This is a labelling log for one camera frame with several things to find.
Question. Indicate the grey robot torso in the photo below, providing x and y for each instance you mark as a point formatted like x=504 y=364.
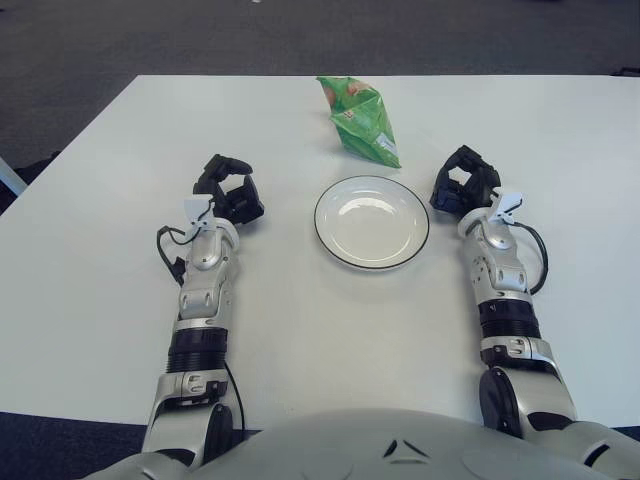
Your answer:
x=350 y=450

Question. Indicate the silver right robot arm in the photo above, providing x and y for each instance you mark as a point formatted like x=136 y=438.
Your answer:
x=505 y=280

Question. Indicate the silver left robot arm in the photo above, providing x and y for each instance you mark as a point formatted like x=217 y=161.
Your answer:
x=200 y=300

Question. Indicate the green snack bag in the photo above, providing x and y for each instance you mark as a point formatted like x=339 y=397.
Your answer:
x=365 y=125

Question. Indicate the white left wrist connector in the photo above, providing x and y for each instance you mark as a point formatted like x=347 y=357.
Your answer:
x=196 y=207

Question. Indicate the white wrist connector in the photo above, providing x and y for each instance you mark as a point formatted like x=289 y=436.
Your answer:
x=196 y=207
x=511 y=201

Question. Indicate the white right wrist connector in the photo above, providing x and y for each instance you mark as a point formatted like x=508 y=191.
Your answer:
x=511 y=201

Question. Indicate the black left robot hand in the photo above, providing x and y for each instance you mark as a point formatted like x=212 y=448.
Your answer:
x=240 y=200

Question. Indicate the white plate with black rim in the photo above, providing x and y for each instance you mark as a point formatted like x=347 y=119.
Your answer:
x=372 y=225

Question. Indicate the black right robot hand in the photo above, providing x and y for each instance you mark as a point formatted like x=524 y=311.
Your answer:
x=482 y=187

